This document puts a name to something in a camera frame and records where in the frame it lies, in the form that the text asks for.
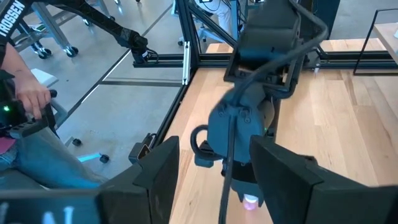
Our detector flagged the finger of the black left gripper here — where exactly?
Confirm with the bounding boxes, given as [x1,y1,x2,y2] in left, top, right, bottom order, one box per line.
[255,185,266,208]
[231,183,247,203]

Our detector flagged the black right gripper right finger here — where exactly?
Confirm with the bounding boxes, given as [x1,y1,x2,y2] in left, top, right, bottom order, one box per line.
[249,136,398,224]

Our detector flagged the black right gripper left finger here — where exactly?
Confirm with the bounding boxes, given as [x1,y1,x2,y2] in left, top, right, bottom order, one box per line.
[98,136,181,224]

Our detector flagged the pink medicine bottle white cap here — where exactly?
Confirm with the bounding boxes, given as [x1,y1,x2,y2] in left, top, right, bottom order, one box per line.
[242,192,259,212]

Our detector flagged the person's forearm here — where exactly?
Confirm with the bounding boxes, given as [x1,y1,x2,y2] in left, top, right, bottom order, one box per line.
[0,42,32,91]

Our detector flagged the wooden shelf with black legs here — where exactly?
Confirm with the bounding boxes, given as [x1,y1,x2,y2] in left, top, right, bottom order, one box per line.
[353,8,398,76]

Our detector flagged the black handheld device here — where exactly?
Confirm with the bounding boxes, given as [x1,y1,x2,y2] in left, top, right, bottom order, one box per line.
[0,90,58,139]

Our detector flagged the pink object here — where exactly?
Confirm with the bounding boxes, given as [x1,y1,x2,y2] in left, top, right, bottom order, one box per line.
[0,136,16,155]

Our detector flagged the person's hand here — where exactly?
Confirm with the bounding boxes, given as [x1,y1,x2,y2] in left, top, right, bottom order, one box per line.
[14,70,52,121]

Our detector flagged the white flat object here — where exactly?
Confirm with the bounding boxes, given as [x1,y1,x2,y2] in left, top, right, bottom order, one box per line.
[29,68,60,90]

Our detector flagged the person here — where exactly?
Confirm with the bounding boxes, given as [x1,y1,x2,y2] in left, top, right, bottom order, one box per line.
[214,0,240,41]

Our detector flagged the grey rolling cart legs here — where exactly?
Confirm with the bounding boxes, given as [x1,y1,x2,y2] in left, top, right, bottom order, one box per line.
[14,0,80,59]

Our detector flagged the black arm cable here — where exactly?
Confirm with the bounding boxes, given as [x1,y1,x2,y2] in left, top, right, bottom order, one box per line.
[190,9,330,224]

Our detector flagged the small black table camera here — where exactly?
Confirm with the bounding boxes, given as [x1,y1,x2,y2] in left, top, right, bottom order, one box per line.
[128,133,156,164]

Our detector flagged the long black frame bar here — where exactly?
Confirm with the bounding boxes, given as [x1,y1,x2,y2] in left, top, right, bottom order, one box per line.
[152,67,197,149]

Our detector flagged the silver metal bracket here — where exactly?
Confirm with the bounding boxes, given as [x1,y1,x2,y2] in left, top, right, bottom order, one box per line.
[182,40,191,85]

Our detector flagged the black aluminium frame rails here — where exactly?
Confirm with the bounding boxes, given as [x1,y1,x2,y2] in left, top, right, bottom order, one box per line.
[132,51,398,71]

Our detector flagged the black diagonal frame brace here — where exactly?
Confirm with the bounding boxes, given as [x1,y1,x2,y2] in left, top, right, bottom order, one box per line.
[189,2,238,48]

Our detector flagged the black frame upright post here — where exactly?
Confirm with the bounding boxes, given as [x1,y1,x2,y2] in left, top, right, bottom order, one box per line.
[177,0,200,72]

